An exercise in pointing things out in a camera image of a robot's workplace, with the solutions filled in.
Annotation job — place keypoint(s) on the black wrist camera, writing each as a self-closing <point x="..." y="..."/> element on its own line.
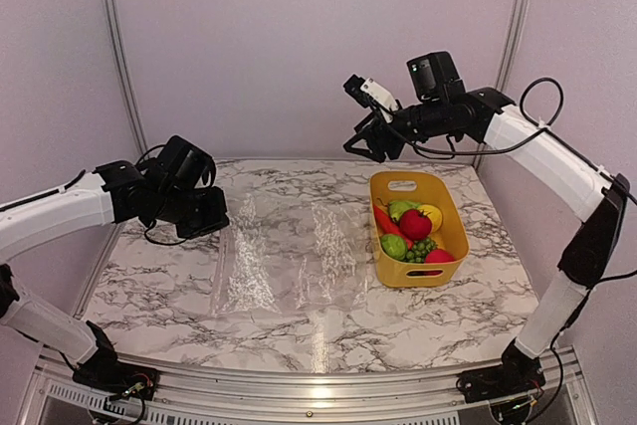
<point x="434" y="77"/>
<point x="185" y="166"/>

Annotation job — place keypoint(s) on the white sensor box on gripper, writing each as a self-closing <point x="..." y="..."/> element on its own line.
<point x="369" y="93"/>

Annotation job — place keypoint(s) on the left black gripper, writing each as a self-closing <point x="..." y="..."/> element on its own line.
<point x="216" y="217"/>

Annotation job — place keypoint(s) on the green toy pepper front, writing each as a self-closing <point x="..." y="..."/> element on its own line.
<point x="394" y="246"/>

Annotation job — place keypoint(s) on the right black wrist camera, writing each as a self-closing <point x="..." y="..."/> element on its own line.
<point x="434" y="77"/>

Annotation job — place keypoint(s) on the red toy fruit front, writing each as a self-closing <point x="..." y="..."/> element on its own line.
<point x="439" y="256"/>

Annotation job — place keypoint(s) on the right aluminium frame post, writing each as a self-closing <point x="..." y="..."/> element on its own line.
<point x="512" y="43"/>

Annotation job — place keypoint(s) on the red toy tomato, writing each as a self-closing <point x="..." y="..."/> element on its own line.
<point x="415" y="225"/>

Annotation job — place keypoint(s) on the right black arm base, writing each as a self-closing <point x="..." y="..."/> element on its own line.
<point x="498" y="381"/>

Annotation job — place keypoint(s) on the green toy grapes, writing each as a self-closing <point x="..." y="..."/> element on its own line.
<point x="420" y="250"/>

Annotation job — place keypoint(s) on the yellow plastic basket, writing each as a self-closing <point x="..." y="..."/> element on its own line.
<point x="424" y="188"/>

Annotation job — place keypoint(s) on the green toy pepper back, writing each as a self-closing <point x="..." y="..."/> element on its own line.
<point x="397" y="208"/>

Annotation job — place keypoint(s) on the orange toy carrot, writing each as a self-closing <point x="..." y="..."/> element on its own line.
<point x="386" y="225"/>

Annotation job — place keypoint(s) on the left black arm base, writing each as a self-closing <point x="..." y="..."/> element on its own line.
<point x="119" y="379"/>

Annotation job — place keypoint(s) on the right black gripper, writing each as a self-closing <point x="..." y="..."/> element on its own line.
<point x="393" y="148"/>

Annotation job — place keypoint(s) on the aluminium frame post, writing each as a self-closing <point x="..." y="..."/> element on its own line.
<point x="512" y="43"/>
<point x="124" y="77"/>

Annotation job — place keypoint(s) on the left aluminium frame post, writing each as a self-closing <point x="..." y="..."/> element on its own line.
<point x="124" y="77"/>

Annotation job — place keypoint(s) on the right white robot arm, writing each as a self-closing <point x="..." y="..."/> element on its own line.
<point x="596" y="198"/>

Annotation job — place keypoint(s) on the yellow toy lemon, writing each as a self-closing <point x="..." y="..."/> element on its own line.
<point x="434" y="214"/>

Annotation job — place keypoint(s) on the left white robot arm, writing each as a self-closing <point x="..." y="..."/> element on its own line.
<point x="113" y="193"/>

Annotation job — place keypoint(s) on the clear zip top bag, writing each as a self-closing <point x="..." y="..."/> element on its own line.
<point x="286" y="256"/>

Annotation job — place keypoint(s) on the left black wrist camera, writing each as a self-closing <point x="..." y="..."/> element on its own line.
<point x="185" y="166"/>

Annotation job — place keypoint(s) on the aluminium front rail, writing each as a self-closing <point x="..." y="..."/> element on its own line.
<point x="190" y="394"/>

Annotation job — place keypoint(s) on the green toy pepper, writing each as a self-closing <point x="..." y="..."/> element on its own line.
<point x="394" y="246"/>
<point x="397" y="208"/>

